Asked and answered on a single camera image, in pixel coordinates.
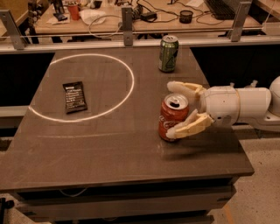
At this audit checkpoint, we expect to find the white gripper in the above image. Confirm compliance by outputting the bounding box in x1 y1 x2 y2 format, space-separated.
165 81 240 139

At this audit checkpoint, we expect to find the red coca-cola can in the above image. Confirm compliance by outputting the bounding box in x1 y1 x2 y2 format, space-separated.
158 93 189 142

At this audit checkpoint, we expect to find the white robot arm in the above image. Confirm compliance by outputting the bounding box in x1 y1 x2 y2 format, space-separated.
166 77 280 139

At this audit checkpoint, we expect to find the green soda can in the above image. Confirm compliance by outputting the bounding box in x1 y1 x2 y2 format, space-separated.
158 35 179 73

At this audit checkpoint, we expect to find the black rxbar chocolate wrapper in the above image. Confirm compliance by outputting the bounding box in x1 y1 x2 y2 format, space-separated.
63 81 88 114

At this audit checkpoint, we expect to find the small black round container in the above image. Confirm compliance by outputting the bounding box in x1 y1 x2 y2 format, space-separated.
179 10 193 24

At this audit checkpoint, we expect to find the black power adapter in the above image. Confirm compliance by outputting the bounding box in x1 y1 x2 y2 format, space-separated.
140 11 158 22

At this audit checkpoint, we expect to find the black keyboard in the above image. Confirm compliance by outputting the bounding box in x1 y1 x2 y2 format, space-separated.
204 0 241 20

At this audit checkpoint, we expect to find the white crumpled cloth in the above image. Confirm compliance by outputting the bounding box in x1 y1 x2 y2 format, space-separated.
80 9 106 25

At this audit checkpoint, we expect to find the red cup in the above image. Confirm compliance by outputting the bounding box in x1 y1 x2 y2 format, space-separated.
67 3 80 20

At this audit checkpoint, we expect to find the white cable loop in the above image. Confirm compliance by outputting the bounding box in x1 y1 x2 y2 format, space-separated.
87 14 123 39

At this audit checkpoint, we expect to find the metal rail with brackets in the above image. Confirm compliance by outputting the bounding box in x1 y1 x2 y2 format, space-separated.
0 9 280 53

